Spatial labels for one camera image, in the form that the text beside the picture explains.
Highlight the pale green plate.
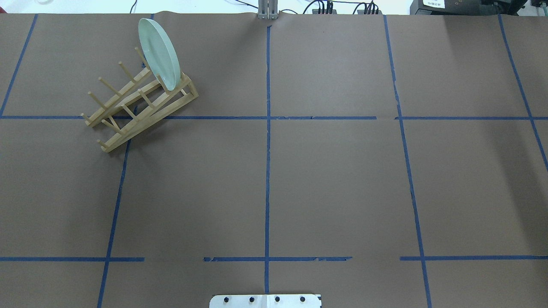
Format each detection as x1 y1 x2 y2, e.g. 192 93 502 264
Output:
138 18 182 91

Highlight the wooden dish rack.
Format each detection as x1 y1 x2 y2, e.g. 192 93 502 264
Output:
80 47 199 153

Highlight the aluminium frame post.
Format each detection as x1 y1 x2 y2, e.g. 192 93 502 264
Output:
258 0 279 20

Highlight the metal base plate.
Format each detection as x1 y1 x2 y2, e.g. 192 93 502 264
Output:
209 294 322 308

